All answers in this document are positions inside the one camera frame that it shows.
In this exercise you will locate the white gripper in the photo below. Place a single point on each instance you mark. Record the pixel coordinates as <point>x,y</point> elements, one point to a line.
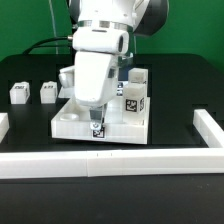
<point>96,76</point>

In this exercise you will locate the white square table top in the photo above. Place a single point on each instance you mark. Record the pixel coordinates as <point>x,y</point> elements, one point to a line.
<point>73,122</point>

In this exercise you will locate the white U-shaped fence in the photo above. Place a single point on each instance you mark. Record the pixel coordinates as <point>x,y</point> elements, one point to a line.
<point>123,162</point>

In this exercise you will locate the white plate with tags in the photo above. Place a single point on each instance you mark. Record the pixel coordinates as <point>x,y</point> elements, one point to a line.
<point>68,92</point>

